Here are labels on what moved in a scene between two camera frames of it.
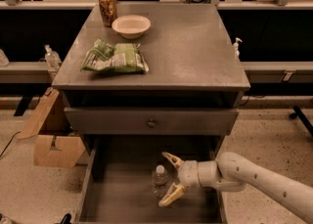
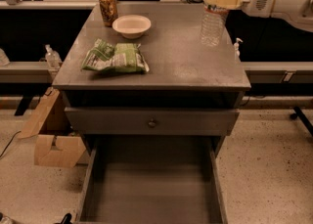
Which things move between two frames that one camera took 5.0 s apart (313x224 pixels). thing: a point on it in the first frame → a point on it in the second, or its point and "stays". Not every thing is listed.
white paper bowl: (131, 26) stays
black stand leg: (297, 113) stays
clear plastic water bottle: (160, 177) → (213, 22)
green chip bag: (120, 57) stays
